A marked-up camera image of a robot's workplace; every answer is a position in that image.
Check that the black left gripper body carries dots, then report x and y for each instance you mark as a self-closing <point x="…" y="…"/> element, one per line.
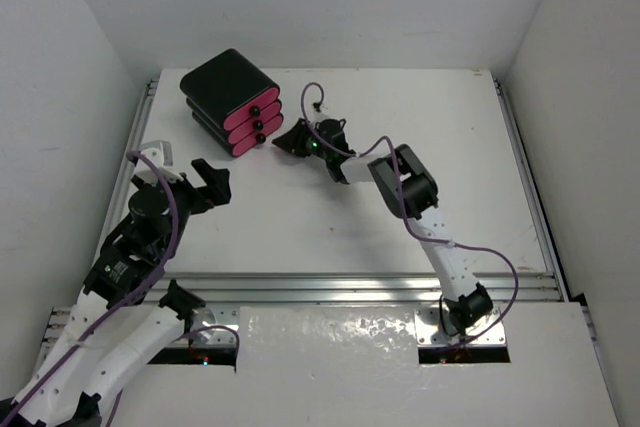
<point x="201" y="192"/>

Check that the pink bottom drawer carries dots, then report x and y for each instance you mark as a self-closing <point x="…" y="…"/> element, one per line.
<point x="247" y="144"/>

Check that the pink drawer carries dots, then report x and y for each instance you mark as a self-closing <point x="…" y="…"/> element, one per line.
<point x="266" y="122"/>
<point x="245" y="112"/>
<point x="247" y="144"/>

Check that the pink top drawer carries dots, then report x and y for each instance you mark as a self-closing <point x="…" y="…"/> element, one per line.
<point x="245" y="112"/>

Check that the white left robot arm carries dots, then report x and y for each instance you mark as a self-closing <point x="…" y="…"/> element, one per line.
<point x="83" y="373"/>

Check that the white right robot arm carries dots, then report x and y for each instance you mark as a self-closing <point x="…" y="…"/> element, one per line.
<point x="410" y="193"/>

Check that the black drawer cabinet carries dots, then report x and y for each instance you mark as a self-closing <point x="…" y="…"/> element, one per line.
<point x="219" y="87"/>

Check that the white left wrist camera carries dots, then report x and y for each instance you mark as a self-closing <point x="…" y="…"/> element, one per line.
<point x="159" y="154"/>

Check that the aluminium rail frame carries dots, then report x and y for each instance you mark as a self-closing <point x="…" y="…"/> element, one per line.
<point x="225" y="293"/>

